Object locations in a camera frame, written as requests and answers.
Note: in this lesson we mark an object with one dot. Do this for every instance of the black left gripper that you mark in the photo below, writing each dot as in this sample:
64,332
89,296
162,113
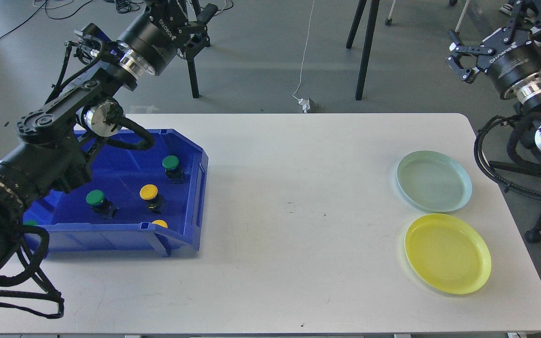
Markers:
154,37

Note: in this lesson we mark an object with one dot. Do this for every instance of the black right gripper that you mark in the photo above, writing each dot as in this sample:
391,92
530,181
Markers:
514,68

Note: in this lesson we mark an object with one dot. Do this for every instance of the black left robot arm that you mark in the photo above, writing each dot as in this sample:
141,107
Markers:
60,141

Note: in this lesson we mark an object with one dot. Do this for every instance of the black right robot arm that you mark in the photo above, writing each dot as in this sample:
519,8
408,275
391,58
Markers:
524,145

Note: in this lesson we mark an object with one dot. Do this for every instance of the light green plate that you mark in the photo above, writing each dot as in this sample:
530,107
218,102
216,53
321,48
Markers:
433,181

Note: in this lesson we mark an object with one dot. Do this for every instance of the yellow plate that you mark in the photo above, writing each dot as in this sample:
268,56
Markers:
447,254

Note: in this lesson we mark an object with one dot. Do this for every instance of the black tripod stand left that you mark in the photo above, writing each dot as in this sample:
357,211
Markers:
182,5

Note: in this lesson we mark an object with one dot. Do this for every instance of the black tripod stand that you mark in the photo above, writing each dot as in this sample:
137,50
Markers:
182,5
367,43

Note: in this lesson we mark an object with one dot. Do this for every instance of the black tripod stand right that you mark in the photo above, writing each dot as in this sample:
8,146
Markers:
367,43

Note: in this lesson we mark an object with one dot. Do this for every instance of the blue plastic bin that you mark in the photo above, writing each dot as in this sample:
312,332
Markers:
137,200

